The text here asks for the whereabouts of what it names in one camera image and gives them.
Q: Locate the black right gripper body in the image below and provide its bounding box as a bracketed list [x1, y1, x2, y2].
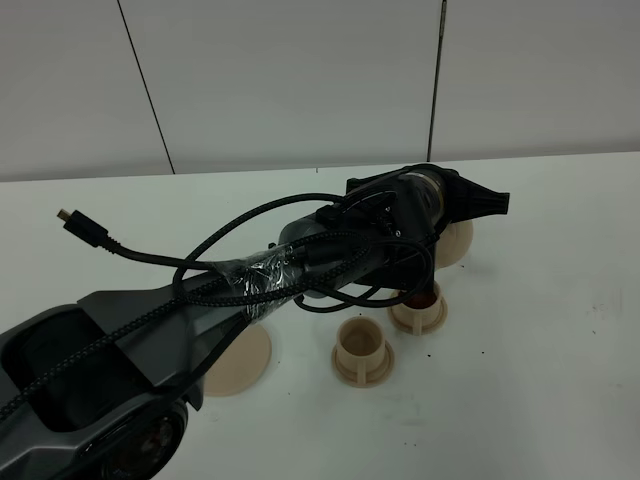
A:
[409, 164, 510, 235]

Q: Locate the tan cup saucer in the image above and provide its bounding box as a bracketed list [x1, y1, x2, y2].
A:
[387, 293, 448, 336]
[331, 341, 395, 388]

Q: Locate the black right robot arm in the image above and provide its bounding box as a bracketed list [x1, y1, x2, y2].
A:
[1, 163, 510, 479]

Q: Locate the tan round teapot saucer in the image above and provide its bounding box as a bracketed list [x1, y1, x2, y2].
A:
[204, 325, 272, 397]

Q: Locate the tan far cup saucer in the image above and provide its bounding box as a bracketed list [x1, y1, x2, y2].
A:
[387, 293, 448, 336]

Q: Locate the tan near teacup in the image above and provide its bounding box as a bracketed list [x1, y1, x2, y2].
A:
[336, 316, 386, 356]

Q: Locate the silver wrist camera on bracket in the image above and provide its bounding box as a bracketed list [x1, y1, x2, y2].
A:
[354, 237, 436, 298]

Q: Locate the tan far teacup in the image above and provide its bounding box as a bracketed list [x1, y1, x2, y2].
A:
[403, 283, 443, 309]

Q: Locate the tan ceramic teapot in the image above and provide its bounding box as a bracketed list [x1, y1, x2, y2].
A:
[435, 220, 474, 269]

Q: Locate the tan teacup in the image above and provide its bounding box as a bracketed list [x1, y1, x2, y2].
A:
[336, 316, 386, 356]
[403, 283, 443, 309]

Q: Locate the tan near cup saucer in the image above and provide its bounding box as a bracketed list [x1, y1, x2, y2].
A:
[331, 341, 395, 388]

